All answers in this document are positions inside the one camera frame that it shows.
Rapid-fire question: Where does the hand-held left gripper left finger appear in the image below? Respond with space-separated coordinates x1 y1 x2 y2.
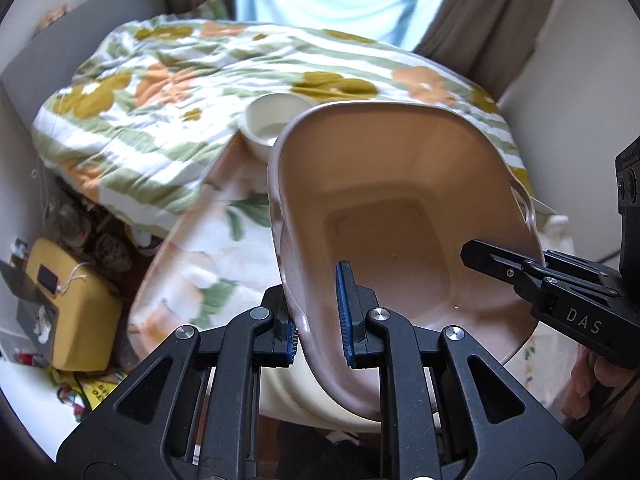
56 285 301 480

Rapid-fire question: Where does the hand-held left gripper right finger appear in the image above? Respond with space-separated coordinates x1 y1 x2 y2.
334 260 586 480

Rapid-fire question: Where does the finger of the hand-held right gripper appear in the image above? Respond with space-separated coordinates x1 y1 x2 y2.
461 239 551 289
514 250 622 307

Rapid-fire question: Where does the pink square bowl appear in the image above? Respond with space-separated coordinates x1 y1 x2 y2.
266 101 547 422

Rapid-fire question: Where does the person's right hand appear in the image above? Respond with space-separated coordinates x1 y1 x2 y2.
562 350 640 421

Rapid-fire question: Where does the cream deep plate grey rim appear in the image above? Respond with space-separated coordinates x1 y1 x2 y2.
259 360 383 428

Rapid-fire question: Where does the yellow printed packet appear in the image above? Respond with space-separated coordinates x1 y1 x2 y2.
75 372 126 411

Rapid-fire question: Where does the cream small bowl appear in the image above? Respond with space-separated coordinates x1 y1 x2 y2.
239 92 317 161

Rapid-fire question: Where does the yellow box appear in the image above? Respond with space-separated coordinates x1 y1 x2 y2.
24 238 123 372

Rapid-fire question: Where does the brown curtain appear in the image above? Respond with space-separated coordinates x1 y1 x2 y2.
415 0 571 93

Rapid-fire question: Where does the floral striped blanket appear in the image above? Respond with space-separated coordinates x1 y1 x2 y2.
31 12 531 233

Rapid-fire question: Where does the grey flat device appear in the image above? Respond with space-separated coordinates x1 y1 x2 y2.
0 259 61 346

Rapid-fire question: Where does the floral pillow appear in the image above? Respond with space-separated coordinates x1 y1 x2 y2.
192 0 231 23

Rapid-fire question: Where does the grey headboard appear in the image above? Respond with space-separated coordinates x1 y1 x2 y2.
0 0 166 111

